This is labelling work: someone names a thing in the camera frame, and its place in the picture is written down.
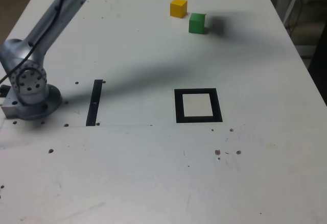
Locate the yellow cube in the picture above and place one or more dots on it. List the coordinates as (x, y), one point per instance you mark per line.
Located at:
(177, 8)

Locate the black tape strip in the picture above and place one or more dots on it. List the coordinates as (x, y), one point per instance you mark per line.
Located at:
(94, 101)

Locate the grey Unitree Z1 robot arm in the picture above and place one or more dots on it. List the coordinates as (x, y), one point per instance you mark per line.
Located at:
(30, 81)

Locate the green cube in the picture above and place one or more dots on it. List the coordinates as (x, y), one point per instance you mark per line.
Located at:
(196, 25)

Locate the black tape square outline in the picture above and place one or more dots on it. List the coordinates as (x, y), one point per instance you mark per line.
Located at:
(178, 106)

